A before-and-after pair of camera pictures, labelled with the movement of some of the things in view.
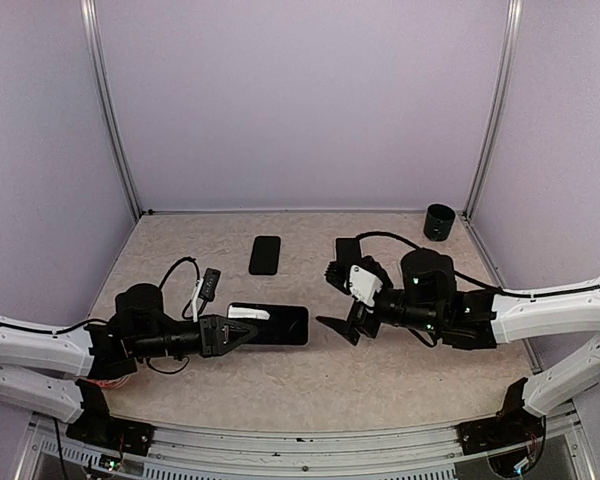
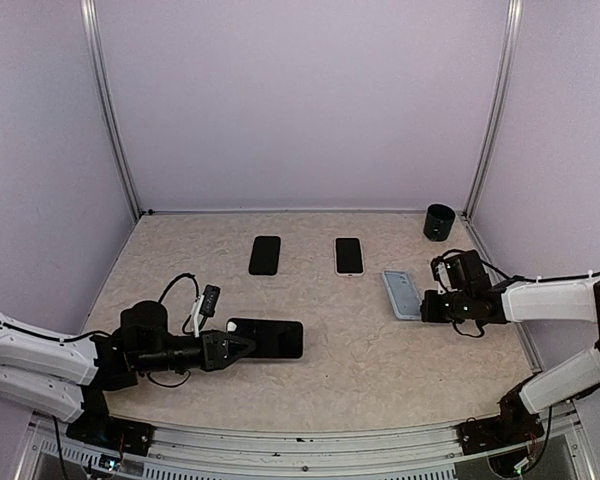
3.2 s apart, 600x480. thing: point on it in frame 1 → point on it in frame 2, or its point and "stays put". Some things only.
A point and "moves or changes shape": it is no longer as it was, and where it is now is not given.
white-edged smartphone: (348, 250) stays put
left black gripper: (211, 329) → (216, 354)
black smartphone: (286, 325) moves or changes shape
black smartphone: (265, 255) stays put
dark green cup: (438, 221) stays put
